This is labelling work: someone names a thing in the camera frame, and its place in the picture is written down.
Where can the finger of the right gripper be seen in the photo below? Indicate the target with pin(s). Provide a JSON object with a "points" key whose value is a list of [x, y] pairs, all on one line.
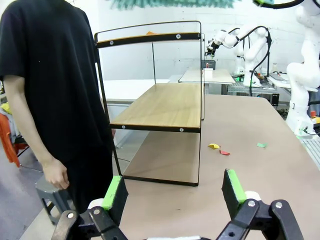
{"points": [[260, 2]]}

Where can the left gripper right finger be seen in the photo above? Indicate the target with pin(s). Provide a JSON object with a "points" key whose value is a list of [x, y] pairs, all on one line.
{"points": [[232, 195]]}

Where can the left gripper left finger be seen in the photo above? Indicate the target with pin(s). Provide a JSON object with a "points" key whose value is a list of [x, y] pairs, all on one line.
{"points": [[120, 197]]}

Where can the teal microfiber duster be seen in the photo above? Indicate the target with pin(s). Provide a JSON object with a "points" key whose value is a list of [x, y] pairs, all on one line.
{"points": [[170, 3]]}

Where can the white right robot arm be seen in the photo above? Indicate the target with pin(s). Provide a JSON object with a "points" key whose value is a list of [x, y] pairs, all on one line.
{"points": [[311, 50]]}

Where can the person's right forearm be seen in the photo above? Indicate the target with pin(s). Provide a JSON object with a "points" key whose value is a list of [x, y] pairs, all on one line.
{"points": [[27, 120]]}

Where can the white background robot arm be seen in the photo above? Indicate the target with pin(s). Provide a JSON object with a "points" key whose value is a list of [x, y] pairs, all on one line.
{"points": [[250, 50]]}

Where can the person's right hand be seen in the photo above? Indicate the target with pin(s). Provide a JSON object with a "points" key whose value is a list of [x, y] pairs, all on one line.
{"points": [[57, 175]]}

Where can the red paper scrap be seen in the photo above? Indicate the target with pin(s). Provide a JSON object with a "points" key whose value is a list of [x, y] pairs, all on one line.
{"points": [[225, 152]]}

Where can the yellow paper scrap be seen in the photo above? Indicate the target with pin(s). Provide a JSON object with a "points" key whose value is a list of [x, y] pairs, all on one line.
{"points": [[213, 146]]}

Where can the green paper scrap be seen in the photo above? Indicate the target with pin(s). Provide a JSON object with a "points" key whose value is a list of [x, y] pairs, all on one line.
{"points": [[262, 145]]}

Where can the grey stool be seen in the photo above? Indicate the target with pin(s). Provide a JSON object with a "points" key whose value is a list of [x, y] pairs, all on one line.
{"points": [[47, 190]]}

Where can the black crate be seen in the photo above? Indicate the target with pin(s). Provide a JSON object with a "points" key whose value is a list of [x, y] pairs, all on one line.
{"points": [[208, 64]]}

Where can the beige top background table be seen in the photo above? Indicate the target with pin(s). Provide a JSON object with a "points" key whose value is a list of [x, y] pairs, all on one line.
{"points": [[220, 76]]}

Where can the small white box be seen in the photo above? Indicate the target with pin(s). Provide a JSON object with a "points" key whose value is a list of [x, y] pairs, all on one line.
{"points": [[208, 73]]}

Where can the orange paper scrap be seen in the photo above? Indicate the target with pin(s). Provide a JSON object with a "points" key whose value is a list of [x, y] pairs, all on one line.
{"points": [[150, 32]]}

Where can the red emergency stop button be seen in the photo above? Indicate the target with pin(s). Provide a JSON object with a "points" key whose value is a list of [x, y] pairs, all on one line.
{"points": [[315, 114]]}

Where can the orange garment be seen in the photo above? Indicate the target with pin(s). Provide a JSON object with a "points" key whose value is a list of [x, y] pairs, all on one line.
{"points": [[7, 140]]}

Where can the person in black clothes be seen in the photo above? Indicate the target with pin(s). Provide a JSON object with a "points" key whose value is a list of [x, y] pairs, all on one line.
{"points": [[50, 75]]}

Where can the yellow cloth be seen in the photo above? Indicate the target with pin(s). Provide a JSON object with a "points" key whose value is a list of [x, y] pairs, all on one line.
{"points": [[6, 107]]}

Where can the aluminium frame workbench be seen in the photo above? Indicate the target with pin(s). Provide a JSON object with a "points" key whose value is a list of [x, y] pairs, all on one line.
{"points": [[250, 88]]}

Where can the aluminium mounting rail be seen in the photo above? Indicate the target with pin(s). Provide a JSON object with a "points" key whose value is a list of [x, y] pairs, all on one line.
{"points": [[311, 152]]}

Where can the two-tier wooden shelf black frame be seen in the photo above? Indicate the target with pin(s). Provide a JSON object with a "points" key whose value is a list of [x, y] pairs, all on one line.
{"points": [[165, 110]]}

